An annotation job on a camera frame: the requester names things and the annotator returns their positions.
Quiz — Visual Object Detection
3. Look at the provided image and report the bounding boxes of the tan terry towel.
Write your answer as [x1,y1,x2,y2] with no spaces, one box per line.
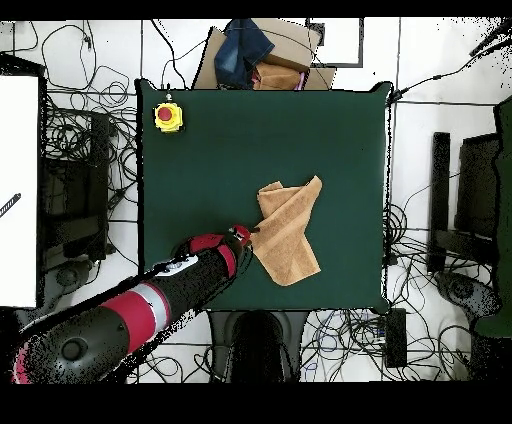
[249,174,324,288]

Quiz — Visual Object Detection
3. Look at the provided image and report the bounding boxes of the black flat bar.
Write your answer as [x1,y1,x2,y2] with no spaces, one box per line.
[426,131,452,275]

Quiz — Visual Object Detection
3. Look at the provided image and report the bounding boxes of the white flat panel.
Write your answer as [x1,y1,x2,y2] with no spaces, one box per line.
[0,75,40,308]

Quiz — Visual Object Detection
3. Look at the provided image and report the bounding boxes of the dark green table cloth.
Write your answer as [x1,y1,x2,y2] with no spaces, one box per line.
[134,78,394,314]

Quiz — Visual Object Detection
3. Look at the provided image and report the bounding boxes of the yellow emergency stop button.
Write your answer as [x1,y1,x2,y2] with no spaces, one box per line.
[152,92,185,134]

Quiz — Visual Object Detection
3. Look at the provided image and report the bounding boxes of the orange folded cloth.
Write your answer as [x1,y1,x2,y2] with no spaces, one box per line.
[252,62,305,91]

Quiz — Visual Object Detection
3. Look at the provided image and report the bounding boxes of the black equipment rack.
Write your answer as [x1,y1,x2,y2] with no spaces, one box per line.
[39,111,111,269]
[455,133,501,241]

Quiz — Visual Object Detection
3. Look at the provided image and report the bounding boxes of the blue denim jeans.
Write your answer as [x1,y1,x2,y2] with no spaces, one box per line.
[213,18,276,89]

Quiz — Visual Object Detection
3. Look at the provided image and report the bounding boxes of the black power box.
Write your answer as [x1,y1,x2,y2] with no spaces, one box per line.
[384,307,408,368]

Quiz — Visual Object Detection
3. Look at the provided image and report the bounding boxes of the black stand base foot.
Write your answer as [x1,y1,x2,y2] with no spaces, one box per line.
[43,259,97,297]
[434,270,502,321]

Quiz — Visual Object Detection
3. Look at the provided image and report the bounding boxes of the brown cardboard box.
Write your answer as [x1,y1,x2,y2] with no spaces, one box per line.
[192,17,337,91]

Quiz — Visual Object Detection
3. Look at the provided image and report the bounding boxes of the striped black rod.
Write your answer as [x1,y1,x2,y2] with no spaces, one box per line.
[0,192,22,219]

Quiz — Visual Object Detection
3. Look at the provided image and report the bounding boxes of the black tripod rod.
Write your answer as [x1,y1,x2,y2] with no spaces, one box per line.
[469,17,512,57]

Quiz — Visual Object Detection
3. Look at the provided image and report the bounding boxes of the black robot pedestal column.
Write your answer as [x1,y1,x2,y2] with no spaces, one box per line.
[208,309,309,384]

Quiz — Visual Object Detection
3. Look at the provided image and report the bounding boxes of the floor cable tangle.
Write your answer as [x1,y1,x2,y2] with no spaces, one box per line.
[299,203,493,381]
[39,23,139,225]

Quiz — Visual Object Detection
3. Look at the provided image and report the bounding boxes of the black rectangular frame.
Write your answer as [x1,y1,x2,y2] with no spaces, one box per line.
[305,17,365,68]

